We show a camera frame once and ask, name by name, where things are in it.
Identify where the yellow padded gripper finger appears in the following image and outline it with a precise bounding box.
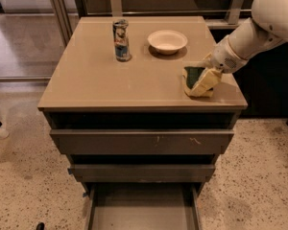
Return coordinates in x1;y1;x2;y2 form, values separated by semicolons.
190;68;222;97
196;53;214;68

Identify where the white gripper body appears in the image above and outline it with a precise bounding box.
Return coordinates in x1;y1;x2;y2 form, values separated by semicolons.
210;35;248;74

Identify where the yellow green sponge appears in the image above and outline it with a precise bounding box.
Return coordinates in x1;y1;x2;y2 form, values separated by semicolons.
182;66;205;98

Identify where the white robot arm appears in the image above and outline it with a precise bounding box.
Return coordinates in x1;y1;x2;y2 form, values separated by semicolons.
187;0;288;98

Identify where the grey drawer cabinet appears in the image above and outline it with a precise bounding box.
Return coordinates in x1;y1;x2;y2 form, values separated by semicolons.
37;15;249;230

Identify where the grey top drawer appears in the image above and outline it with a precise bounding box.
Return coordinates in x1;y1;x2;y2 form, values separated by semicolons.
50;129;234;155

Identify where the grey middle drawer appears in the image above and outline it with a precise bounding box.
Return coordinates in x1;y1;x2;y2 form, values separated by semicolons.
68;164;215;183

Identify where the open grey bottom drawer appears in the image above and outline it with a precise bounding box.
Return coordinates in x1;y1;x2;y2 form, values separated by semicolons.
84;183;203;230

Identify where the white paper bowl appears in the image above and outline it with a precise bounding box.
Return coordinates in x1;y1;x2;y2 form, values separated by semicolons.
147;30;188;56

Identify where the blue white drink can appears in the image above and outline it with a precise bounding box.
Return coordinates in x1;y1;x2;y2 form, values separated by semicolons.
112;19;132;62

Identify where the small black floor object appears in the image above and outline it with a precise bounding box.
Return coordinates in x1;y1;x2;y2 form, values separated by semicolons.
36;222;45;230

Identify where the metal railing frame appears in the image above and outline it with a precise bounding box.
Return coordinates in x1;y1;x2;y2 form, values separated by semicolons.
50;0;253;44

